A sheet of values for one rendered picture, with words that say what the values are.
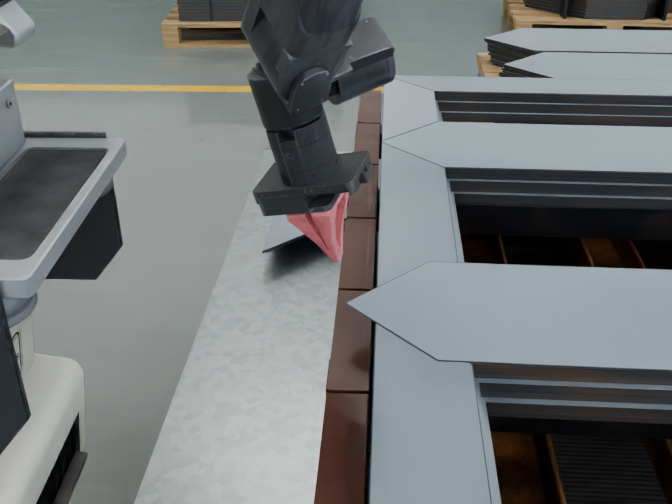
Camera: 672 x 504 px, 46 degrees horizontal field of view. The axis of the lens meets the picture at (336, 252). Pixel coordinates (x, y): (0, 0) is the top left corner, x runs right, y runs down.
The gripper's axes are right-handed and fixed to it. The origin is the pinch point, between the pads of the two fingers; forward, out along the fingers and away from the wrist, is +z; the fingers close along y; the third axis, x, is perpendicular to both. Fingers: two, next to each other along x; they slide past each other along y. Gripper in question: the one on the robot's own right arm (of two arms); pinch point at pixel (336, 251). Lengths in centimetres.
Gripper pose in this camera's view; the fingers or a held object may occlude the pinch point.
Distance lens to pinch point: 78.8
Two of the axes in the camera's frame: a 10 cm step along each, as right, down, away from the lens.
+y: -9.2, 0.6, 3.9
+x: -2.9, 5.5, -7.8
